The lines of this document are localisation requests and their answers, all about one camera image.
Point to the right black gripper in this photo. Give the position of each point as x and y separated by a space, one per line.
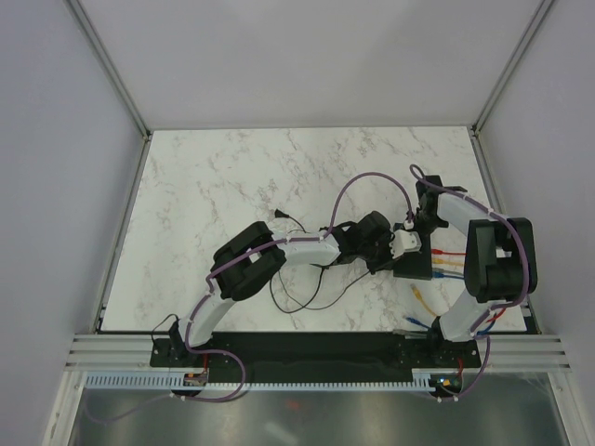
424 241

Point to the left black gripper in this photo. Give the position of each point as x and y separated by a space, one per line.
388 261

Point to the black network switch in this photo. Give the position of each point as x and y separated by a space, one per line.
416 266

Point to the black power adapter with cord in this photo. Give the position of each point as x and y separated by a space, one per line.
301 285

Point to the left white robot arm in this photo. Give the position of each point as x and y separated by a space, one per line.
244 265

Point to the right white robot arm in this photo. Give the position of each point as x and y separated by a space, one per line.
499 263

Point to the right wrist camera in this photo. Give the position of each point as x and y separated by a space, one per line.
429 184

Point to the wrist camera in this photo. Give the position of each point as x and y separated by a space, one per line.
429 184
404 240

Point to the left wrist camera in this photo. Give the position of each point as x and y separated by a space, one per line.
404 240

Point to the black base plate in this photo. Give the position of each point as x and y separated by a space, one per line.
329 358

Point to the right aluminium frame post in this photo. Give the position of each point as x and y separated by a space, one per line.
515 59

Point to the aluminium frame post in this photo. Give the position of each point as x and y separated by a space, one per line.
515 59
101 53

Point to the aluminium front rail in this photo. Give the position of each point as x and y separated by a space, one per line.
508 353

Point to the left aluminium frame post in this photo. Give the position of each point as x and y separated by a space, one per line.
101 53

